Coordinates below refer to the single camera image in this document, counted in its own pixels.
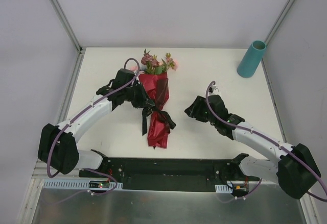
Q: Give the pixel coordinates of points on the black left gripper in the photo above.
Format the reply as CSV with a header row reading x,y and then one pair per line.
x,y
139,96

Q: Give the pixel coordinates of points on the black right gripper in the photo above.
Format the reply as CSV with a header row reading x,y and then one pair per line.
x,y
198,109

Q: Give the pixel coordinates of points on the black ribbon gold lettering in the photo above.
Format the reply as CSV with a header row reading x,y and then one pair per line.
x,y
163,116

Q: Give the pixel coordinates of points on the red flower bouquet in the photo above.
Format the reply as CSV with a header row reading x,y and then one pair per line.
x,y
155,81

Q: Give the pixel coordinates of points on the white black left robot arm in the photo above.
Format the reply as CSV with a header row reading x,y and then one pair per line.
x,y
58,143

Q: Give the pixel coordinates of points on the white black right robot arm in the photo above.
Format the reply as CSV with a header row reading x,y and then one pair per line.
x,y
292,167

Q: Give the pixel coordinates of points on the teal cone vase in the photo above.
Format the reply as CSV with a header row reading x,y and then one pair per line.
x,y
251,59

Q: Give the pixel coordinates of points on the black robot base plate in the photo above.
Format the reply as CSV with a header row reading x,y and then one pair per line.
x,y
187,186

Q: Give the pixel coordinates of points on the white right cable duct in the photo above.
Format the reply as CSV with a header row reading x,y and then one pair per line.
x,y
223,189

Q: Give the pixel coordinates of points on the white cable duct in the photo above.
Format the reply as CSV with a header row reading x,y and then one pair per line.
x,y
223,189
82,185

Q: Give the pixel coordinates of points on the white left cable duct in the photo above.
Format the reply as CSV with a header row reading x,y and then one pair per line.
x,y
82,185

